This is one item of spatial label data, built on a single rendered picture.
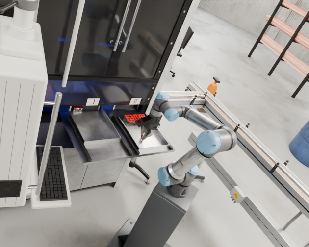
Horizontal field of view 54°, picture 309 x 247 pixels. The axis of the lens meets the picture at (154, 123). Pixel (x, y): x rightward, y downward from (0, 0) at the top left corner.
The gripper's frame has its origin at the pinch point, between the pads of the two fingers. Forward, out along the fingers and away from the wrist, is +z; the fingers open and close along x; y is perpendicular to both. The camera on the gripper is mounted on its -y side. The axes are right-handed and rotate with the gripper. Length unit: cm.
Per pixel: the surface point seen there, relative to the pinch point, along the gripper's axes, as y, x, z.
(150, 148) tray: 5.4, -6.2, 5.1
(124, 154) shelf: -14.1, -6.7, 7.5
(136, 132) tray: 5.1, 12.4, 7.3
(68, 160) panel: -31, 31, 48
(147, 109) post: 23.6, 31.3, 1.9
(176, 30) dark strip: 20, 32, -64
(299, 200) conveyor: 99, -74, 5
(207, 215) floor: 104, -24, 95
